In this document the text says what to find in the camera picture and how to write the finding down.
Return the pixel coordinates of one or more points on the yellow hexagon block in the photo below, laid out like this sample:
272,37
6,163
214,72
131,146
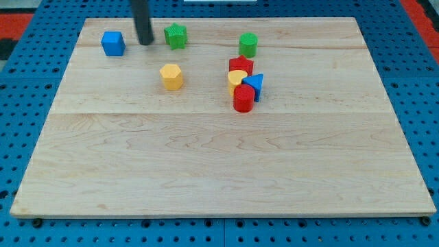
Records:
171,76

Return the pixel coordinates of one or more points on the blue triangle block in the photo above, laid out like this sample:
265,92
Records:
256,82

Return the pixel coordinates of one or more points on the red cylinder block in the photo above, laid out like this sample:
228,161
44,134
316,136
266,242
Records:
243,98

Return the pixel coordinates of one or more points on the light wooden board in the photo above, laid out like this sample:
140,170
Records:
323,141

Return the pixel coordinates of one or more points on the green star block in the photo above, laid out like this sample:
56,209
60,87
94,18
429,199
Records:
176,36

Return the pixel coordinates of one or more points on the green cylinder block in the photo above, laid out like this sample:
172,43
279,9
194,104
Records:
248,44

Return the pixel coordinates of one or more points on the red star block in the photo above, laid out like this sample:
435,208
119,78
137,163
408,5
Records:
241,63

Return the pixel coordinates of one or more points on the yellow heart block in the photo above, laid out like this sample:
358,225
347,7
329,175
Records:
235,78

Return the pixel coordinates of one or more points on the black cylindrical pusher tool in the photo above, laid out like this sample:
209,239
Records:
142,21

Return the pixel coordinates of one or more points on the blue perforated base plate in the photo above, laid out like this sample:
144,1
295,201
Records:
34,69

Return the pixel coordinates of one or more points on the blue cube block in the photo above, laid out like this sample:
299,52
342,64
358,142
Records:
113,43

